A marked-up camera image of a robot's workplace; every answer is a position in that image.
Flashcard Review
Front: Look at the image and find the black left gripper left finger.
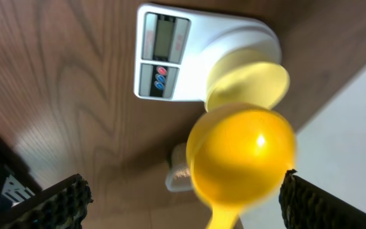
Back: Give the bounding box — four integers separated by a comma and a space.
0, 174, 93, 229

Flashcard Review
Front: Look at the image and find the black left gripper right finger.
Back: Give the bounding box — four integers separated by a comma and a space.
278, 169, 366, 229

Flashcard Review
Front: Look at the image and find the yellow measuring scoop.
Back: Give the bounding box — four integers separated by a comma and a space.
186, 103, 296, 228

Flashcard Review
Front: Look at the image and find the pale yellow bowl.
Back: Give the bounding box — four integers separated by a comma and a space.
205, 48, 290, 112

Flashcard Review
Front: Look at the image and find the white digital kitchen scale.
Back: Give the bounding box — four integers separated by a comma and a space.
133, 3, 281, 101

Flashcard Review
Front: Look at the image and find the clear container of soybeans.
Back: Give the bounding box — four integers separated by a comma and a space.
165, 142, 193, 192

